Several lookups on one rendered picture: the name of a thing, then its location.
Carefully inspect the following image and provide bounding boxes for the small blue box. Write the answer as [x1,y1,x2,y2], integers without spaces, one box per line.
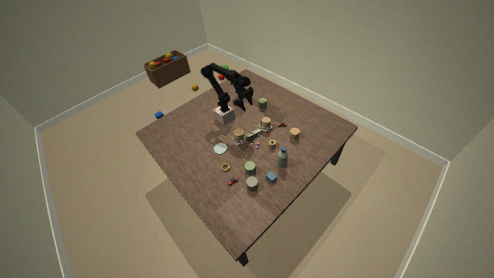
[266,172,277,184]

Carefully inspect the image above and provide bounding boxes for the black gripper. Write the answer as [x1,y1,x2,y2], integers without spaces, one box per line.
[233,87,252,111]

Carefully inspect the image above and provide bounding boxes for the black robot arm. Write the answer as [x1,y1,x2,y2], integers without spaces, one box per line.
[201,63,253,113]

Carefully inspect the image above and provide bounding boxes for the tan cylinder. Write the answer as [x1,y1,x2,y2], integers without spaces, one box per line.
[290,128,300,140]
[233,129,243,141]

